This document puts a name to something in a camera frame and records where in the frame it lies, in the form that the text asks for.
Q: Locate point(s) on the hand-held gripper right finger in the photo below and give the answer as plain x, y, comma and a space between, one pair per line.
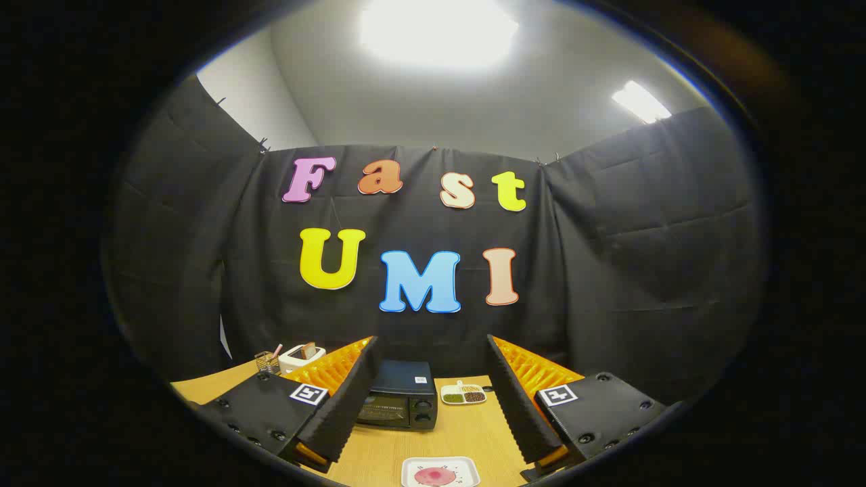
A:
517, 406

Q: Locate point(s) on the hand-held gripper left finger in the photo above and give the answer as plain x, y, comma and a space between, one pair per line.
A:
348, 399

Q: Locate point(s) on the black toaster oven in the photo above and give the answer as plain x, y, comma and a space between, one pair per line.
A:
402, 387

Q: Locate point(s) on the white rectangular food tray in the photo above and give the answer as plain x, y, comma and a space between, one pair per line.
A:
467, 467

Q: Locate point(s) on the pink meat slice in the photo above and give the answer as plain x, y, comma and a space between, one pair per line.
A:
435, 477

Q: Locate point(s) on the white bread toaster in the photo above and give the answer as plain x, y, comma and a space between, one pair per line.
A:
292, 360

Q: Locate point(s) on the white divided bean dish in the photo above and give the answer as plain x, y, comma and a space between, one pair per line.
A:
463, 397

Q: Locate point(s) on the brown bread slice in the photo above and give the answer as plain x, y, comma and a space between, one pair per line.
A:
308, 350

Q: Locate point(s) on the black backdrop cloth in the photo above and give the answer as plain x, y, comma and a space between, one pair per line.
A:
622, 270

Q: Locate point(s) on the small ceiling light panel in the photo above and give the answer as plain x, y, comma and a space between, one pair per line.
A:
641, 102

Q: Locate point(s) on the large ceiling light panel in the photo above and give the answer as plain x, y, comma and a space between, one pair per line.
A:
440, 30

